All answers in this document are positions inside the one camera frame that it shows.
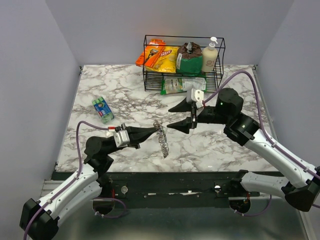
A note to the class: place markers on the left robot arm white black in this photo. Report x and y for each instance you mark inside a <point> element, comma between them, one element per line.
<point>41,219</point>

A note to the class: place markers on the orange razor box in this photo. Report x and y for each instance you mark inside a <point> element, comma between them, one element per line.
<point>151,54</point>

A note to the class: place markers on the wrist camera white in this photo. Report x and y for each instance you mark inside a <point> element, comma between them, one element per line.
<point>195,96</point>
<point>121,137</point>

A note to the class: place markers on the black wire shelf rack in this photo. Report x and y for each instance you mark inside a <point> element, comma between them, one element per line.
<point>152,80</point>

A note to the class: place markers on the green white snack bag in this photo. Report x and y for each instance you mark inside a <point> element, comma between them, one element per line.
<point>173,85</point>

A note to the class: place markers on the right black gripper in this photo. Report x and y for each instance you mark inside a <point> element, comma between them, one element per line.
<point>186,124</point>

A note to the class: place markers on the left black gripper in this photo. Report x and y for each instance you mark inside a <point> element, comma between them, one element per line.
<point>138,135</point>

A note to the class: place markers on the brown green coffee bag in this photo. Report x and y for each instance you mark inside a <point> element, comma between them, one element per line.
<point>189,59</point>

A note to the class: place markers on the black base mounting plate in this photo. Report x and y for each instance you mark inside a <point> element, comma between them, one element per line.
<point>161,190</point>

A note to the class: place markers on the green blue sponge pack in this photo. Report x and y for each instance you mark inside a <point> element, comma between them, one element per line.
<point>103,109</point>

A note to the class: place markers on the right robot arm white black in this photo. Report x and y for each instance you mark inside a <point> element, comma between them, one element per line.
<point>299,184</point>

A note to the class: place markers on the cream lotion pump bottle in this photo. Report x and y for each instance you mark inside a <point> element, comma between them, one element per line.
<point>209,56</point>

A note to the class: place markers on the yellow chips bag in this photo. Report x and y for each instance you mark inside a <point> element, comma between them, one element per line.
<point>166,62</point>

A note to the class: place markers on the metal toothed key ring disc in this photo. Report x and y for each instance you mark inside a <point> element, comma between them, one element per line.
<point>162,138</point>

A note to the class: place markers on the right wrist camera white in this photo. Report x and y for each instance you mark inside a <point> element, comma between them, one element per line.
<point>195,96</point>

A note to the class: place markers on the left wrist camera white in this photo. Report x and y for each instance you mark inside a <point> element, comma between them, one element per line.
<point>121,137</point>

